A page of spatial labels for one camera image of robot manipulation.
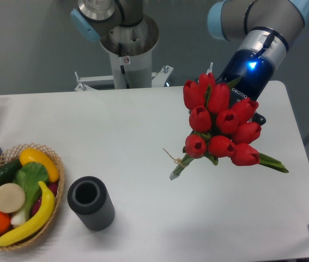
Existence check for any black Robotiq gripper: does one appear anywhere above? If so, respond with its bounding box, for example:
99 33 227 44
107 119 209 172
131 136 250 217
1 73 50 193
216 50 274 126

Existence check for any red tulip bouquet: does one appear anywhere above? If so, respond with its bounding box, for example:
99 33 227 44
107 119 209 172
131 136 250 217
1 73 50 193
169 72 288 180

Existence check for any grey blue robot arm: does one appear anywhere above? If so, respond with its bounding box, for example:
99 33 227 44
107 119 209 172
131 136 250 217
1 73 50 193
70 1 309 104

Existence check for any dark grey ribbed vase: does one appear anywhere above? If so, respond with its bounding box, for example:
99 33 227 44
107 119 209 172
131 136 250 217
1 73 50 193
67 176 115 231

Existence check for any red purple radish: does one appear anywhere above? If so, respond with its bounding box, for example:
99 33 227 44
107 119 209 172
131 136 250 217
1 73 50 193
31 182 58 217

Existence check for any yellow banana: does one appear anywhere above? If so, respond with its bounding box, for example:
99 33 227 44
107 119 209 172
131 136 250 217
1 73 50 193
0 181 55 247

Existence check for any green bok choy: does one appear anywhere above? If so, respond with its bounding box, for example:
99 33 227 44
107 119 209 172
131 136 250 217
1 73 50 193
11 162 49 228

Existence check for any woven wicker basket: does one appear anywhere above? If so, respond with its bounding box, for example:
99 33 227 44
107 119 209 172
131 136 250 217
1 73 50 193
0 143 65 251

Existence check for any green cucumber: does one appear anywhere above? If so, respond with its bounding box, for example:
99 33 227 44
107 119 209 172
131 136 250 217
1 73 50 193
0 159 22 186

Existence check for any beige round slice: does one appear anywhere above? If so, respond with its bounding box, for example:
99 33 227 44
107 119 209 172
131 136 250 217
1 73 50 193
0 183 25 213

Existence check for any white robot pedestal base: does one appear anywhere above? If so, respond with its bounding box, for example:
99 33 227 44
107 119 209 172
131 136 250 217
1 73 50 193
71 10 173 91

